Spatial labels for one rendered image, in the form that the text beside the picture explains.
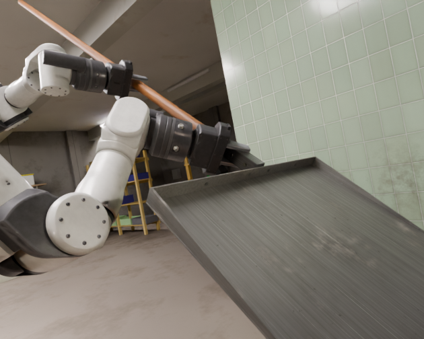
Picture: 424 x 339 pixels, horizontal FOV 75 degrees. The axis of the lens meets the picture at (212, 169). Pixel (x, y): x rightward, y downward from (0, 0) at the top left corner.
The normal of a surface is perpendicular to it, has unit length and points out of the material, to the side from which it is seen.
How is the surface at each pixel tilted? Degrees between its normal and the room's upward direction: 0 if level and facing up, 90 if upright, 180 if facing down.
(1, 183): 76
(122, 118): 58
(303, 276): 40
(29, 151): 90
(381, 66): 90
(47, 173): 90
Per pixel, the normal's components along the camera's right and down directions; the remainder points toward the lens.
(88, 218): 0.77, -0.39
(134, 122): 0.35, -0.62
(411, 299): 0.32, -0.84
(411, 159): -0.70, 0.12
